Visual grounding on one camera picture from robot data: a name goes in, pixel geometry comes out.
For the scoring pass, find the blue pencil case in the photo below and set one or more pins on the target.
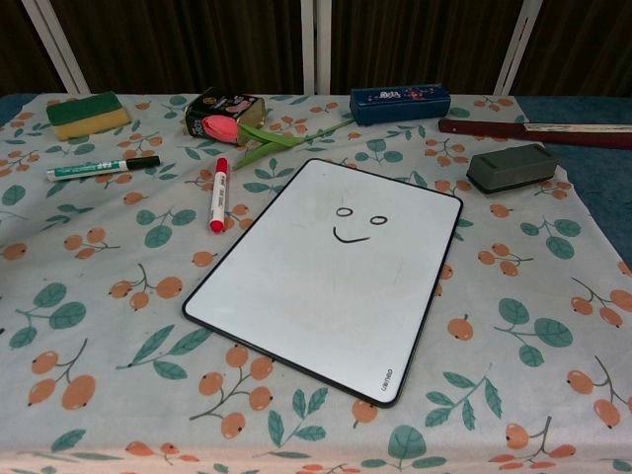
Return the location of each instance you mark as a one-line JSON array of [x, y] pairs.
[[400, 104]]

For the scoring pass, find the floral fruit print tablecloth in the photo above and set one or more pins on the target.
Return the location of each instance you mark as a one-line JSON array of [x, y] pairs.
[[99, 296]]

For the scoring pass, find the white frame post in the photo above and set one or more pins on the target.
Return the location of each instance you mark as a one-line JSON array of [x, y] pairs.
[[316, 44], [59, 44], [518, 44]]

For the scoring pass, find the pink artificial tulip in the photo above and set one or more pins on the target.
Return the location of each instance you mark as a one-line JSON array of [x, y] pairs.
[[219, 127]]

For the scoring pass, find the yellow sponge with green pad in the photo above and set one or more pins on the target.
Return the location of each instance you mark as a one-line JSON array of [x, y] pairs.
[[89, 116]]

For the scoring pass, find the grey whiteboard eraser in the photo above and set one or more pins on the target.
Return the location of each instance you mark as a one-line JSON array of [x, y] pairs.
[[513, 168]]

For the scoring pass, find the red marker pen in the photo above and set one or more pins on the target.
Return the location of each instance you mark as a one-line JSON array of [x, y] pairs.
[[218, 197]]

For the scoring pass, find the dark pleated curtain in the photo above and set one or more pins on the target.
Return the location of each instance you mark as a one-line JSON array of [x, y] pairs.
[[187, 44]]

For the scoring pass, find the white whiteboard with smiley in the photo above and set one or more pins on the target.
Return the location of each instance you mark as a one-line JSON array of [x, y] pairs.
[[321, 296]]

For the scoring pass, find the dark red folded fan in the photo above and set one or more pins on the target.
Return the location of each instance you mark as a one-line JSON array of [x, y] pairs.
[[494, 128]]

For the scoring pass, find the black and gold tin box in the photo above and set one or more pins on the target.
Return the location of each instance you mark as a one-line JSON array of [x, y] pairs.
[[237, 104]]

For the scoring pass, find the green marker with black cap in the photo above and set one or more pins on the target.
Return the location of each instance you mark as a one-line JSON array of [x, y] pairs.
[[89, 169]]

